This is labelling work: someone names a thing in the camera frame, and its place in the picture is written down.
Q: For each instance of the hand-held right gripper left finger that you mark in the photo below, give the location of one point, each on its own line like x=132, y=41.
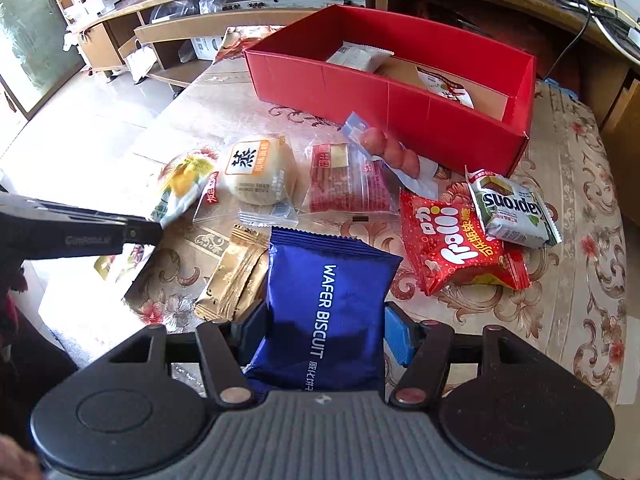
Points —
x=254, y=332

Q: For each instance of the silver set-top device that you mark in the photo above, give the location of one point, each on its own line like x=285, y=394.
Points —
x=300, y=2

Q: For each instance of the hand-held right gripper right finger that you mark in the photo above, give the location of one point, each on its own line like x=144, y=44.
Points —
x=399, y=332

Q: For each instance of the white red printed packet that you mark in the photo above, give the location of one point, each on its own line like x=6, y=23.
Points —
x=445, y=85

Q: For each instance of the brown cardboard box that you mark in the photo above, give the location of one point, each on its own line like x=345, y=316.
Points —
x=622, y=115

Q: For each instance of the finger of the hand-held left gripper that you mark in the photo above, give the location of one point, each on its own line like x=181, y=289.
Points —
x=75, y=210
x=100, y=240

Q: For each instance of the red gummy candy packet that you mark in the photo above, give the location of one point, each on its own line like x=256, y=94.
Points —
x=450, y=245

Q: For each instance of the green white wafer packet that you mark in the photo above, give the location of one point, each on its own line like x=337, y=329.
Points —
x=515, y=205

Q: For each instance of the plain white snack packet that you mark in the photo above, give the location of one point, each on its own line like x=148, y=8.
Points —
x=355, y=57

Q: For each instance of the round steamed cake packet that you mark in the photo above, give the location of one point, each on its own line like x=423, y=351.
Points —
x=255, y=170

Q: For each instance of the floral beige tablecloth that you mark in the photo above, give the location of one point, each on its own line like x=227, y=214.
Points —
x=575, y=260

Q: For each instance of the orange printed paper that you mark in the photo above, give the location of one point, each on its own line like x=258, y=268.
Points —
x=235, y=42

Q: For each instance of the clear sausage packet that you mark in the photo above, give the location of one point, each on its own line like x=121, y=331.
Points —
x=395, y=152

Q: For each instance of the gold snack packet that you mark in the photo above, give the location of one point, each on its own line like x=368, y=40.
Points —
x=250, y=240
x=225, y=285

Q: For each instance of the red cardboard box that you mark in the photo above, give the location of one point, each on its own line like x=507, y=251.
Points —
x=350, y=90

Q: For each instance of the red meat floss cake packet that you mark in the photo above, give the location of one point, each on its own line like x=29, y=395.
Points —
x=340, y=185

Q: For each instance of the small white box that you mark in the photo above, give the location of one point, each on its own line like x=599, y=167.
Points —
x=207, y=47

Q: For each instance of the glass door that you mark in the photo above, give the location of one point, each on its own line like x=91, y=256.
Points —
x=30, y=35

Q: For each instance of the yellow snack packet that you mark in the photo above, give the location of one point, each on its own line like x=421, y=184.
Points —
x=182, y=180

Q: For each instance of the blue wafer biscuit packet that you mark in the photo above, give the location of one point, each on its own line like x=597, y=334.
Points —
x=320, y=310

